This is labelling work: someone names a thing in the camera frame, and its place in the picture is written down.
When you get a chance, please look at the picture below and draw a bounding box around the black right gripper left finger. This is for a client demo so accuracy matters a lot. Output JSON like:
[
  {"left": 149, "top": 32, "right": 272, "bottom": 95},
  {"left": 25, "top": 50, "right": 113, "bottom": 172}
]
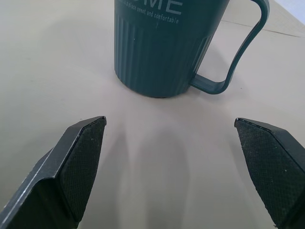
[{"left": 0, "top": 115, "right": 107, "bottom": 229}]

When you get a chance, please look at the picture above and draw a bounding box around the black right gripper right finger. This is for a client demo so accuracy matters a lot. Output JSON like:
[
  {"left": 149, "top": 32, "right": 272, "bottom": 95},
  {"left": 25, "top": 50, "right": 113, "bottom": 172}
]
[{"left": 234, "top": 117, "right": 305, "bottom": 229}]

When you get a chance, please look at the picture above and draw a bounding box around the dark green ribbed mug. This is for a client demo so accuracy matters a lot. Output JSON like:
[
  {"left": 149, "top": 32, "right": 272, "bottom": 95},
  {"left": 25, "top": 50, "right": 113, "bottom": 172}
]
[{"left": 112, "top": 0, "right": 269, "bottom": 99}]

